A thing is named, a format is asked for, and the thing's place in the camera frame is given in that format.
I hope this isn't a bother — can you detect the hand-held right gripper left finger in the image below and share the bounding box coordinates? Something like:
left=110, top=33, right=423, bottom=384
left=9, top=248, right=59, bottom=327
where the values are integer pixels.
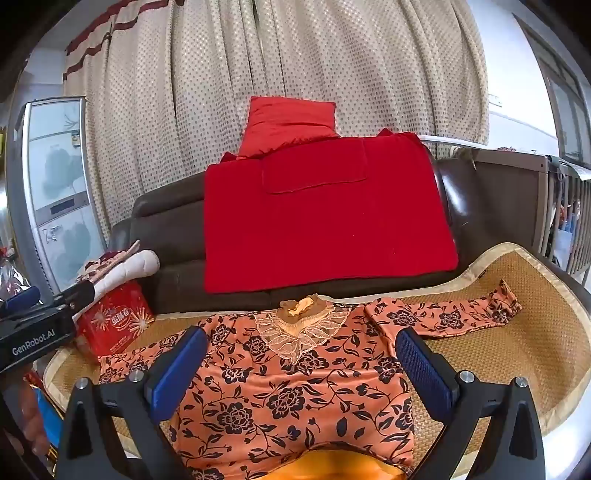
left=55, top=325, right=211, bottom=480

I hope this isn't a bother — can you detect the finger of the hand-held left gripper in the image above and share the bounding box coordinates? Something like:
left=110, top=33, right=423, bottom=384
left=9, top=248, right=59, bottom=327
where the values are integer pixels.
left=48, top=279, right=98, bottom=320
left=0, top=286, right=43, bottom=317

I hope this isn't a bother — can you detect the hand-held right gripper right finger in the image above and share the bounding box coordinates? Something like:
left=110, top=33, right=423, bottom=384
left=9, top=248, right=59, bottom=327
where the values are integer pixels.
left=394, top=325, right=548, bottom=480

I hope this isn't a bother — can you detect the orange floral blouse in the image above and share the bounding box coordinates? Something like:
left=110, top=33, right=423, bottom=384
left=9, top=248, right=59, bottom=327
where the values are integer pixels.
left=97, top=295, right=522, bottom=480

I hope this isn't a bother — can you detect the person's left hand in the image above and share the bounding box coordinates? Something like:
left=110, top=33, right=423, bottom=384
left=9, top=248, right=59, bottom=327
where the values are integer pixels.
left=0, top=383, right=52, bottom=462

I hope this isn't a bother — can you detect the red gift box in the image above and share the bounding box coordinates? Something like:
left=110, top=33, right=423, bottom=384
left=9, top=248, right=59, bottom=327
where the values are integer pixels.
left=74, top=281, right=155, bottom=358

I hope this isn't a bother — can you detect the white plush cushion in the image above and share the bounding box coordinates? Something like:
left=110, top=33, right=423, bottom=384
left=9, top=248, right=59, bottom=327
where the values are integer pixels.
left=76, top=240, right=161, bottom=301

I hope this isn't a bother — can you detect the blue plastic bag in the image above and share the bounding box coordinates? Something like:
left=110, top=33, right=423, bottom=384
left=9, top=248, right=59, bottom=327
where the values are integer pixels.
left=33, top=388, right=64, bottom=449

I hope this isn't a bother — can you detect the woven bamboo mat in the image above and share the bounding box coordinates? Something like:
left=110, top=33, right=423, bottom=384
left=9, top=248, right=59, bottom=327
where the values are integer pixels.
left=44, top=242, right=589, bottom=480

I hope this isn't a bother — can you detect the standing air conditioner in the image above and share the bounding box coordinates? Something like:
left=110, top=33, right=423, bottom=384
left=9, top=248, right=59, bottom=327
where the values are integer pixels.
left=4, top=96, right=110, bottom=296

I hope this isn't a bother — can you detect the brown leather sofa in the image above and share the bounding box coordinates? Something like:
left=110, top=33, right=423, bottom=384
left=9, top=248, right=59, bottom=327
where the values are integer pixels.
left=108, top=148, right=591, bottom=324

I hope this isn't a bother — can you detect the red blanket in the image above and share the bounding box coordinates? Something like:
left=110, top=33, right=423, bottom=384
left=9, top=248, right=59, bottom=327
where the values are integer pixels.
left=203, top=129, right=460, bottom=295

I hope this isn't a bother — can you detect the brown wooden crib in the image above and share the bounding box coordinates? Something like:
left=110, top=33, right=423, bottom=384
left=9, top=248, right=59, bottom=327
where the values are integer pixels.
left=471, top=148, right=591, bottom=283

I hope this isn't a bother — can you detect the beige dotted curtain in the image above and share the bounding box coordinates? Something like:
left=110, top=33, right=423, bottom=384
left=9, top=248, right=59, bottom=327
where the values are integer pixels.
left=62, top=0, right=490, bottom=236

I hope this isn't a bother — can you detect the grey patterned cloth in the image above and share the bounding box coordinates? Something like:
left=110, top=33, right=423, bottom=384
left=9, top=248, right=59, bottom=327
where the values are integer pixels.
left=547, top=156, right=591, bottom=182

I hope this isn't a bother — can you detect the red pillow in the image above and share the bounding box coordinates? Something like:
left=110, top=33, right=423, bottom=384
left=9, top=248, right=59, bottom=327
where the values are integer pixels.
left=238, top=96, right=340, bottom=158

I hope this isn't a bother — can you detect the window with brown frame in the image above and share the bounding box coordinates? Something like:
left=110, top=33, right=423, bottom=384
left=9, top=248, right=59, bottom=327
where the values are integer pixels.
left=512, top=14, right=591, bottom=163

